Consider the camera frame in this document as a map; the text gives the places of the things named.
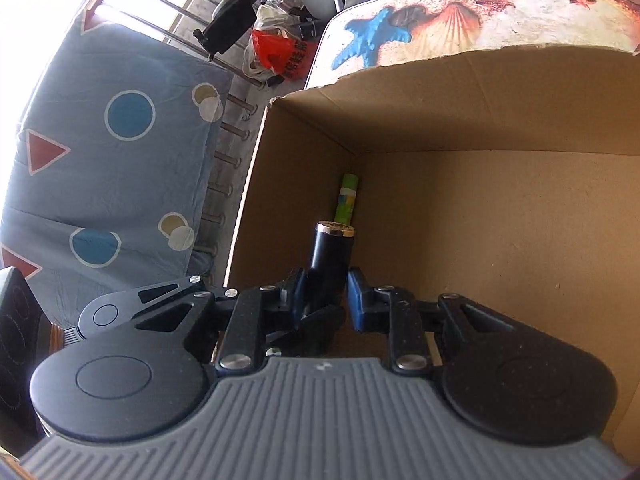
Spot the black cylindrical tube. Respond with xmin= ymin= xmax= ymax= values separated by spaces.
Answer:
xmin=308 ymin=221 xmax=355 ymax=312

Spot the green lip balm stick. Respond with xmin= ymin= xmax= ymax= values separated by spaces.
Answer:
xmin=334 ymin=174 xmax=359 ymax=224

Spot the brown cardboard box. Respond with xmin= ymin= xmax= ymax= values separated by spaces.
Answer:
xmin=227 ymin=46 xmax=639 ymax=463

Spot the red bag on floor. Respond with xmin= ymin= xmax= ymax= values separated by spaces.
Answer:
xmin=242 ymin=3 xmax=318 ymax=82

